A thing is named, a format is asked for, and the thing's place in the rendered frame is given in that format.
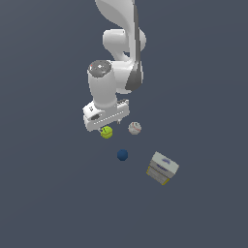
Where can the white baseball with red seams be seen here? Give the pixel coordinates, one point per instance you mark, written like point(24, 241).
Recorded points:
point(134, 128)

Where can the dark blue ball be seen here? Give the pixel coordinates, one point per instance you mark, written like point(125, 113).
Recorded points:
point(122, 154)

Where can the yellow-green tennis ball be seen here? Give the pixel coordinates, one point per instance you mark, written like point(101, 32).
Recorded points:
point(107, 132)

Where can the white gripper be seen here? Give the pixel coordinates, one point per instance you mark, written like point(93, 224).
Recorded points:
point(105, 115)

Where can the grey box with yellow edge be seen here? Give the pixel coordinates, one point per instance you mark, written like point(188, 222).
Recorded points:
point(162, 168)

